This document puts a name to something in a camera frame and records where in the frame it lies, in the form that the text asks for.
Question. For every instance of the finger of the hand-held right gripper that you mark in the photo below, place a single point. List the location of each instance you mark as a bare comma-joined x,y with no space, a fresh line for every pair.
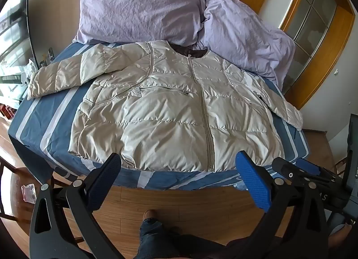
309,165
285,168

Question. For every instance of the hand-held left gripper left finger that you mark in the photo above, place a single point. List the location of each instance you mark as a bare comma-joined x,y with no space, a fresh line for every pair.
112,165

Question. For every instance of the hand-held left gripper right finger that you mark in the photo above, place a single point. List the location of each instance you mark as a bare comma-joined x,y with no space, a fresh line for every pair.
253,177

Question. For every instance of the beige quilted puffer jacket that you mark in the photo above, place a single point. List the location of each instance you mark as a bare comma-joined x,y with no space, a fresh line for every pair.
167,113

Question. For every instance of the bed with blue striped sheet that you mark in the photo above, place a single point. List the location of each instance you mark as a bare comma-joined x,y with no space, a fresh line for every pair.
42,124

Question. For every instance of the person's leg in dark jeans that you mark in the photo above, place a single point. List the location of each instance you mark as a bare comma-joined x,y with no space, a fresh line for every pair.
156,239

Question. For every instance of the clear plastic packet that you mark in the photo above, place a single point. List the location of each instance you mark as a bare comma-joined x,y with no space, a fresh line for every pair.
28,193

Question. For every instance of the dark wooden furniture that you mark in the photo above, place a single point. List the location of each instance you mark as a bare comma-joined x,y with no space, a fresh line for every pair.
7,180

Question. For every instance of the television stand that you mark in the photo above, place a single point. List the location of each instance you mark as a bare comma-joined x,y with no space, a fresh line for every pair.
11,99

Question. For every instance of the wooden framed glass door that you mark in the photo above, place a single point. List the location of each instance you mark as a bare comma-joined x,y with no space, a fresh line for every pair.
313,24

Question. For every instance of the large lilac pillow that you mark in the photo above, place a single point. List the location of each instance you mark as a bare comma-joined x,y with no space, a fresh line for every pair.
134,12

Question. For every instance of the curved black television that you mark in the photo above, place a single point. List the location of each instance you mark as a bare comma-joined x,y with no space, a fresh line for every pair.
14,32

